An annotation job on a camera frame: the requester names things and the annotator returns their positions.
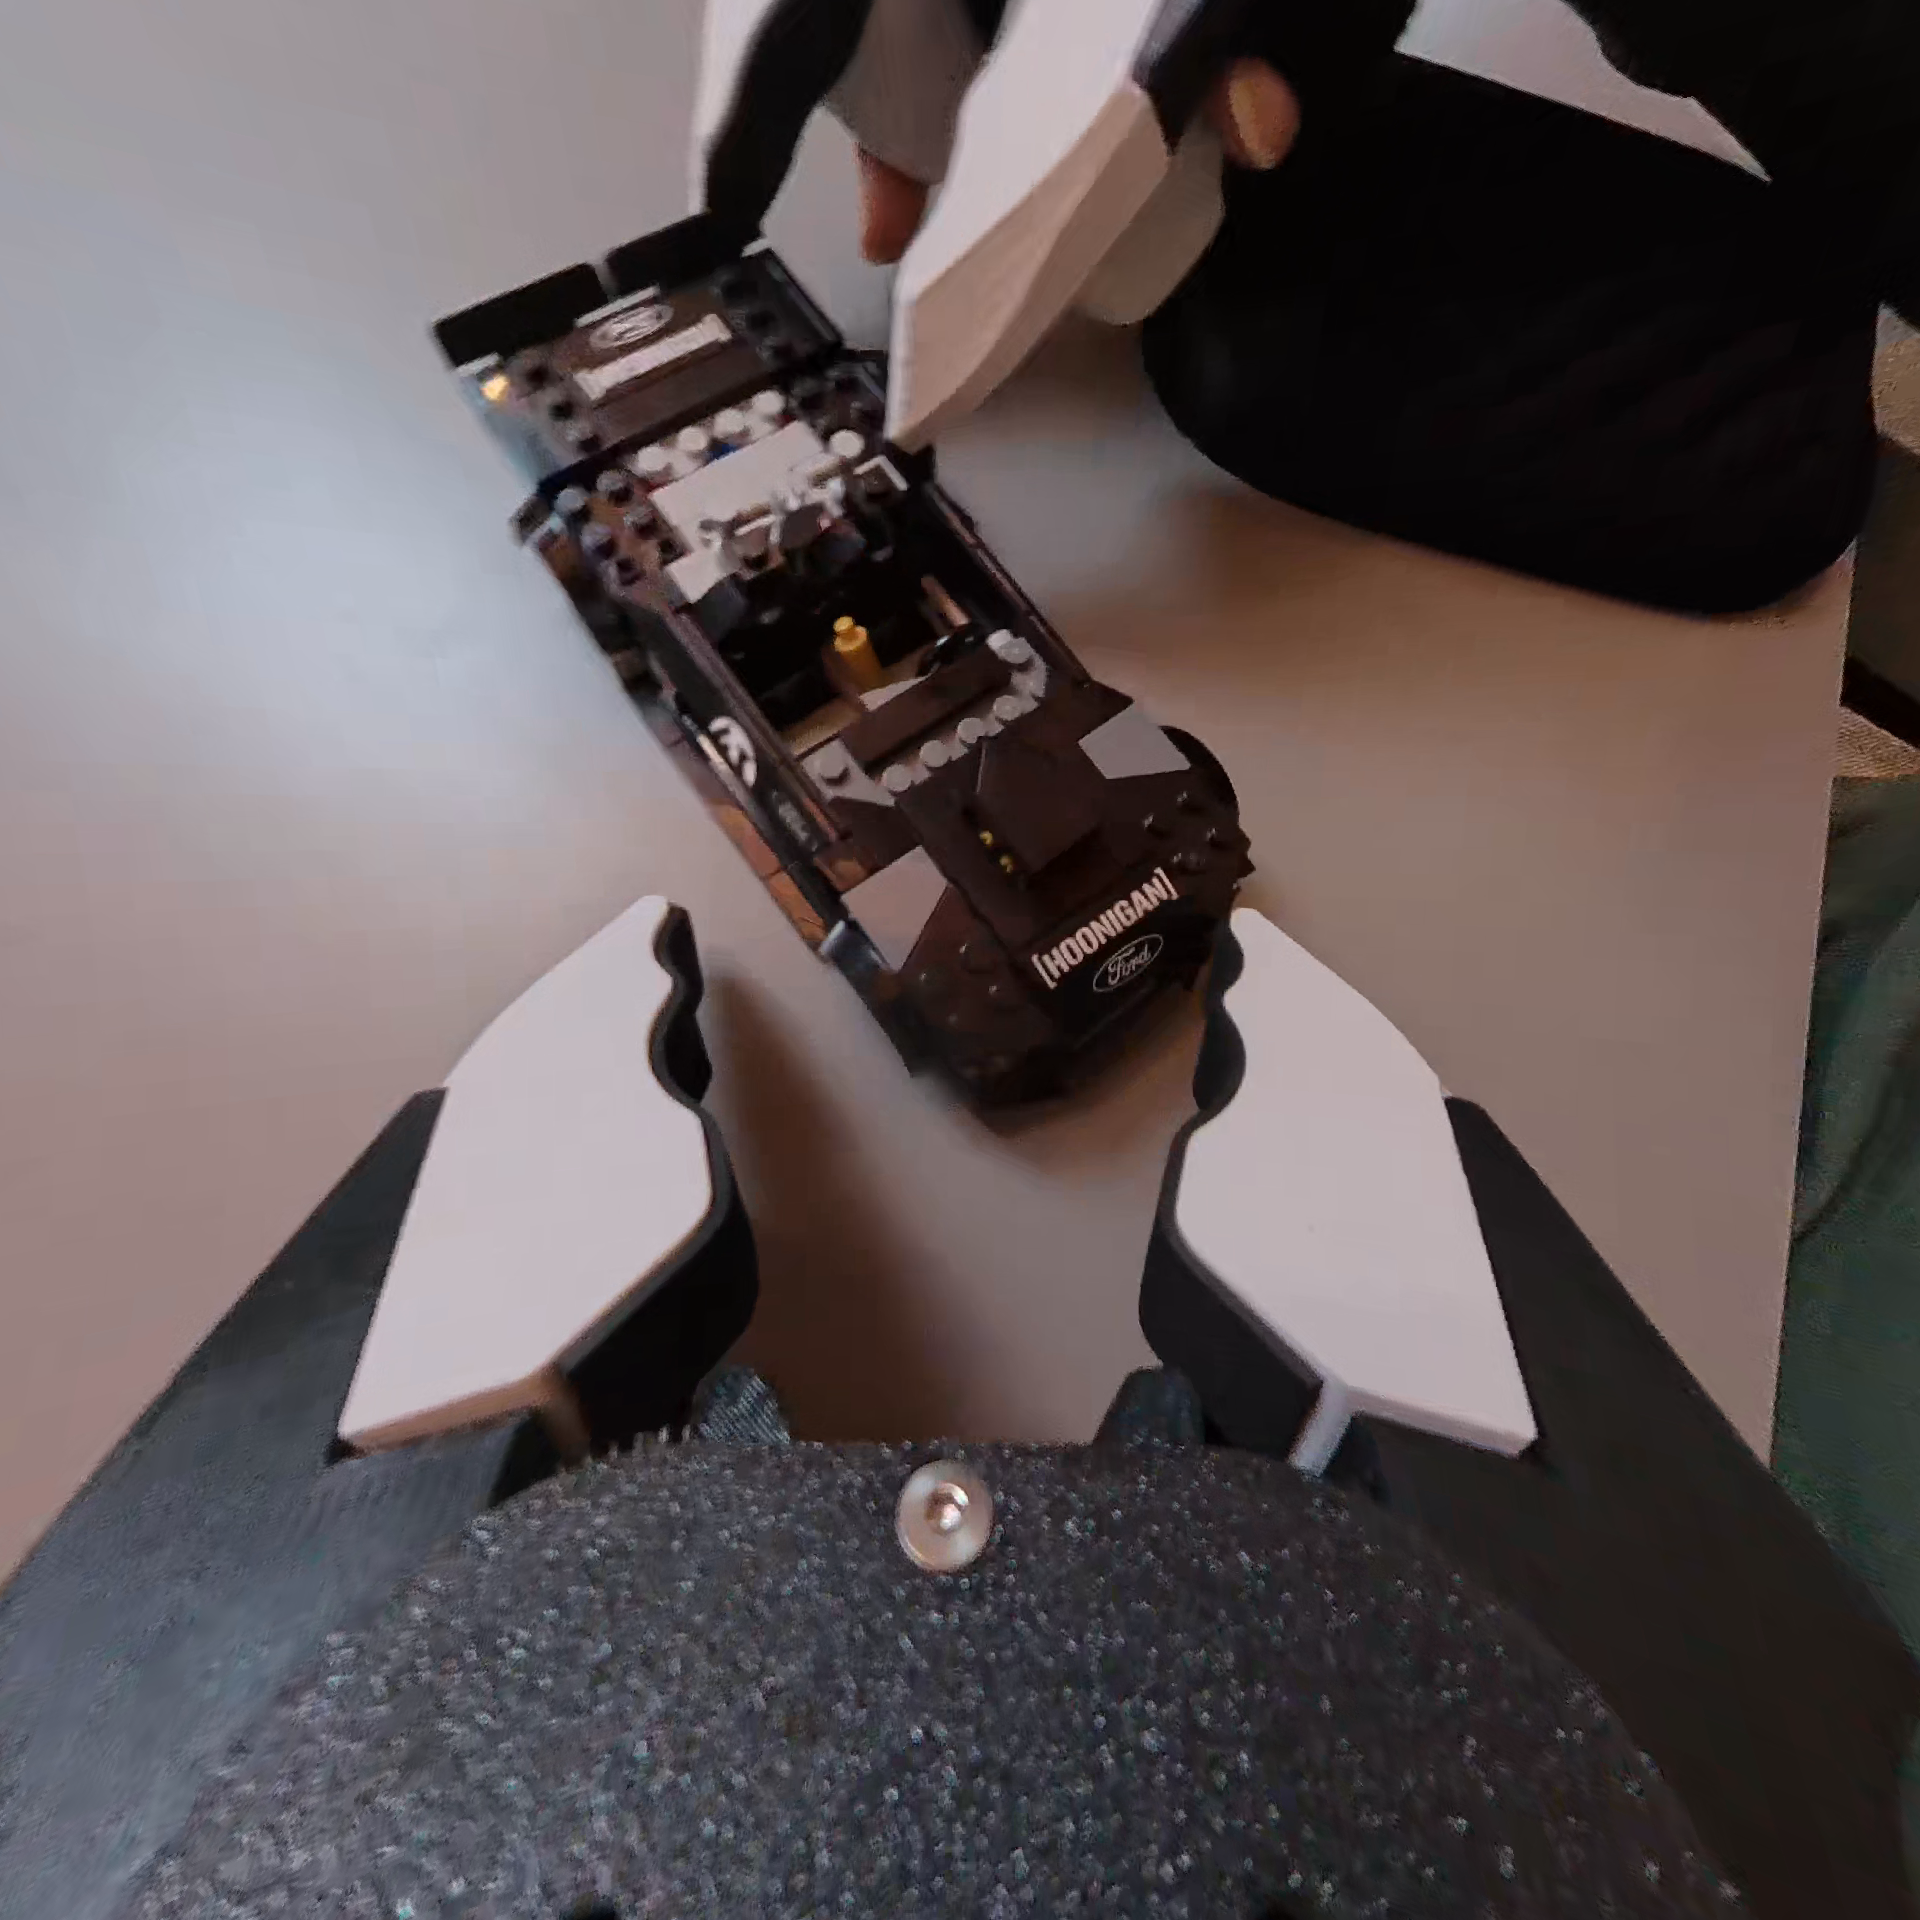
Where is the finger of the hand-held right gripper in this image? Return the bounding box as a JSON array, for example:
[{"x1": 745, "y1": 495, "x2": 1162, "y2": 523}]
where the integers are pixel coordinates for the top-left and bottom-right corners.
[
  {"x1": 691, "y1": 0, "x2": 878, "y2": 257},
  {"x1": 883, "y1": 0, "x2": 1178, "y2": 452}
]

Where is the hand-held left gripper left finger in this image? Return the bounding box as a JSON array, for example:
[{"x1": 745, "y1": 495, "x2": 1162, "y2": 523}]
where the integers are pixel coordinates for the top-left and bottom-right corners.
[{"x1": 341, "y1": 896, "x2": 752, "y2": 1454}]

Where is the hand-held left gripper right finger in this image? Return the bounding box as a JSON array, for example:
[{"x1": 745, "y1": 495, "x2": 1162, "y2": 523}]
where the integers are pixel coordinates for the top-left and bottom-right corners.
[{"x1": 1140, "y1": 910, "x2": 1539, "y2": 1473}]

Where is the black lego car model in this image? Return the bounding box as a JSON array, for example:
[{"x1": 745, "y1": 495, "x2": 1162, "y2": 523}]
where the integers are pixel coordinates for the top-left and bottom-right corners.
[{"x1": 429, "y1": 217, "x2": 1258, "y2": 1113}]

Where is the person's right hand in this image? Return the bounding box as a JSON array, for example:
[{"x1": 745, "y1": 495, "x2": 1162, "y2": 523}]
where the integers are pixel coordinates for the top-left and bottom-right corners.
[{"x1": 854, "y1": 63, "x2": 1307, "y2": 266}]

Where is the black mesh pad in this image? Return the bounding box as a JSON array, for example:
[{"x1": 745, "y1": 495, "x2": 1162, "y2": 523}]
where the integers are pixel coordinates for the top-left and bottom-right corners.
[{"x1": 1140, "y1": 47, "x2": 1886, "y2": 620}]

